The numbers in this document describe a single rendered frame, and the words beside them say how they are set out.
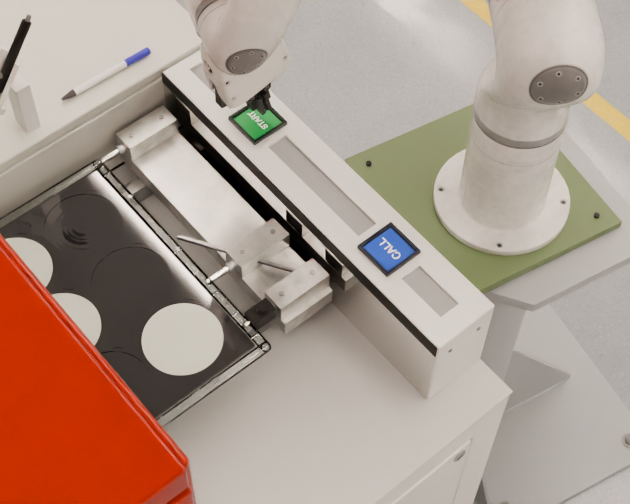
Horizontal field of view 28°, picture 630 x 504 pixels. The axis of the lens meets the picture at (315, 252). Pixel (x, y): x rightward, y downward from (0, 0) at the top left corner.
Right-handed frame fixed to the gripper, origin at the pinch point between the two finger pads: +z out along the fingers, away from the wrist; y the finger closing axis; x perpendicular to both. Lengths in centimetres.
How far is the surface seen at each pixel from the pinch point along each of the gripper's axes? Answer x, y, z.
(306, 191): -12.9, -3.3, 4.2
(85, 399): -61, -37, -91
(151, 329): -13.6, -29.5, 4.7
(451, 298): -36.0, 0.2, 5.3
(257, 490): -35.9, -32.3, 12.2
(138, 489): -65, -37, -91
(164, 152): 8.8, -12.1, 10.5
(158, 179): 5.6, -15.4, 9.8
